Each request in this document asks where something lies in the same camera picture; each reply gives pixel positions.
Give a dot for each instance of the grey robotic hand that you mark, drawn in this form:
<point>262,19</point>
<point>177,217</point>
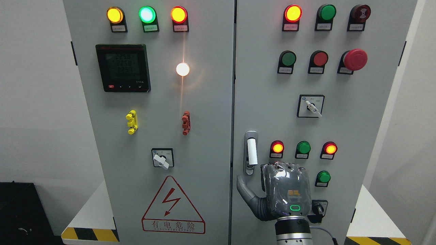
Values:
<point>287,188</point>

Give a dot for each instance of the silver door handle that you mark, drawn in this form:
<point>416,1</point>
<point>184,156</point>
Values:
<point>250,159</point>

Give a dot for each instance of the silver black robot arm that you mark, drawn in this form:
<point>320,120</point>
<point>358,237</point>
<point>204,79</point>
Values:
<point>293,230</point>

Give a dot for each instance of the grey right cabinet door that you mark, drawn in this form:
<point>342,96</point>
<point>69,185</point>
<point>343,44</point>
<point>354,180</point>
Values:
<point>267,102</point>

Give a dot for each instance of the grey cabinet door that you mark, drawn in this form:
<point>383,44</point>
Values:
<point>267,102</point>
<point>201,158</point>

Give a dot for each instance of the grey left cabinet door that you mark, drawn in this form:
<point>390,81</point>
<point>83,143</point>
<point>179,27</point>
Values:
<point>201,158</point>

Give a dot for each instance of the red lit lamp right door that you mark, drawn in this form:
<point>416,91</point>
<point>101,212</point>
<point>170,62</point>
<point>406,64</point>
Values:
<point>291,18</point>

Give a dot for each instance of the green push button lower right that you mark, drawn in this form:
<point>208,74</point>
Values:
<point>322,179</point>

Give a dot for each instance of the green push button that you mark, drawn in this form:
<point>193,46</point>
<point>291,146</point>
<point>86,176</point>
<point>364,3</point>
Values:
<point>286,62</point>
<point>322,179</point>

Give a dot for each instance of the red lit lamp middle left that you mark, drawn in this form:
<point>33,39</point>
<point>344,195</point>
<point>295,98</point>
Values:
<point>276,150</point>

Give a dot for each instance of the red lit lamp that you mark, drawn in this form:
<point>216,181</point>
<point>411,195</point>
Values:
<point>276,150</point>
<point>328,150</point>

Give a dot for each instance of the green lamp middle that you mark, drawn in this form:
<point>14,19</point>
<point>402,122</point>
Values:
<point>303,149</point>

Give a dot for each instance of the red lit lamp middle right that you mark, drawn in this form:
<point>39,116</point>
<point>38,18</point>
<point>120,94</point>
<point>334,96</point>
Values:
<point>328,150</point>

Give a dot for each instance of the red electric hazard warning sticker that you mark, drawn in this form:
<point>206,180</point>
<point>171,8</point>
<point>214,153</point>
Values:
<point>172,211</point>

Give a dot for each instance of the red terminal connector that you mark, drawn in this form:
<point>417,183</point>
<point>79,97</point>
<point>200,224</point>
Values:
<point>186,126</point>

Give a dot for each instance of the green push button upper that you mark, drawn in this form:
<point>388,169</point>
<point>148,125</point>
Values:
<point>286,62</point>

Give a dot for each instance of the red push button upper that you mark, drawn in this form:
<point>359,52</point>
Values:
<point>317,62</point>

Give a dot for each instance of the red emergency stop mushroom button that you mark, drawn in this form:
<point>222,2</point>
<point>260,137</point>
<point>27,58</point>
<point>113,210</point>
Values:
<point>351,61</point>

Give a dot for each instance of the white lit indicator lamp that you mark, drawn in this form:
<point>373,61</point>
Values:
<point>182,69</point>

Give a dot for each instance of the yellow terminal connector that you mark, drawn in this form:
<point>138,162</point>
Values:
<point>132,122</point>

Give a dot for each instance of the green lamp top right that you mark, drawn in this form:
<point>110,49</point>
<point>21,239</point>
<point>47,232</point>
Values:
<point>324,17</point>

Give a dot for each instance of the dark red buzzer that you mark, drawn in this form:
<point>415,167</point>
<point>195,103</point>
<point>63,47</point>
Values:
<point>358,16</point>

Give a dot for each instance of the white platform with hazard stripes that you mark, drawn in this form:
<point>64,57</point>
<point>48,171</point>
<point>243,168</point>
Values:
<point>94,223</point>

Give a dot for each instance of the black digital power meter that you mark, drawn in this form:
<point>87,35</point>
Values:
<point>124,68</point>

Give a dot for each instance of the orange red-ringed indicator lamp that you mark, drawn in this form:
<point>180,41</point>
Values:
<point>179,18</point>

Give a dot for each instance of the green lit indicator lamp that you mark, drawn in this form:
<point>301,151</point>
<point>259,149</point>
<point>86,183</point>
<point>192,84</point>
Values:
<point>149,20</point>

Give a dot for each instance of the yellow indicator lamp top left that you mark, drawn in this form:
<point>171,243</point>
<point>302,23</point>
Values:
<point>117,19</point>

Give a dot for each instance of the black box lower left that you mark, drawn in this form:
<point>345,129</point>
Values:
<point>22,217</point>

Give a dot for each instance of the black knob selector switch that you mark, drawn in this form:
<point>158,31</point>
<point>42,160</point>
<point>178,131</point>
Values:
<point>318,211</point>

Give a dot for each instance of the right door upper rotary switch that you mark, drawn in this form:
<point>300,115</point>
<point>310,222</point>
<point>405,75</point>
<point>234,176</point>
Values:
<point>310,106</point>

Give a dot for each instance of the door rotary switch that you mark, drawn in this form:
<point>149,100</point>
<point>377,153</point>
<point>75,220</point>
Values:
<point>310,106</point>
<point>162,157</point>

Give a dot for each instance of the left door rotary switch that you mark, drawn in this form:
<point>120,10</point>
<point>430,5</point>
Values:
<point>162,157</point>

